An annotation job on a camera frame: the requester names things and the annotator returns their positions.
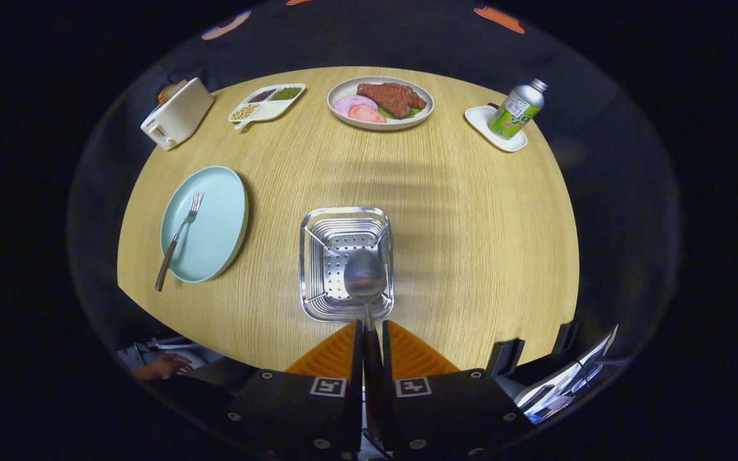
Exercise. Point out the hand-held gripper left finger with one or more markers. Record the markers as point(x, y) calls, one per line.
point(298, 410)

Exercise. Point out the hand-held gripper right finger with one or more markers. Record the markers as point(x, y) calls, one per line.
point(452, 410)

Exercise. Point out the light blue round plate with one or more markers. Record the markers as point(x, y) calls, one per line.
point(215, 224)

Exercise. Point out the white square coaster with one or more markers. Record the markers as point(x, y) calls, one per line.
point(479, 118)

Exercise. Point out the white divided dish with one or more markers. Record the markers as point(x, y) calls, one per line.
point(270, 112)

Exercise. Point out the green lettuce leaf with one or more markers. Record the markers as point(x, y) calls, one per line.
point(387, 116)

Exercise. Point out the pile of yellow soybeans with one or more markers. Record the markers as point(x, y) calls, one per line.
point(245, 112)

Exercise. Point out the salmon pink ham slice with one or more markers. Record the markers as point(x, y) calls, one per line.
point(367, 114)

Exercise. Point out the green labelled metal bottle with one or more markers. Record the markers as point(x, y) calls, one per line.
point(515, 112)

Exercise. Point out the pale pink ham slice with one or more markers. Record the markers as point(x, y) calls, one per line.
point(350, 102)

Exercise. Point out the white toaster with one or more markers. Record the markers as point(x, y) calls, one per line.
point(180, 118)

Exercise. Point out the pile of dark beans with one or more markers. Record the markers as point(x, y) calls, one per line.
point(262, 96)

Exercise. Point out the pile of green beans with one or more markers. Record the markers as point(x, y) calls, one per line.
point(286, 93)

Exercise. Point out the brown steak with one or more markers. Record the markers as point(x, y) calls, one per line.
point(391, 97)

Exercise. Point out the beige round dinner plate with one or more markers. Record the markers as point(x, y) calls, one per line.
point(343, 86)

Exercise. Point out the brown toast slice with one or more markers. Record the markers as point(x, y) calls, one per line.
point(172, 91)

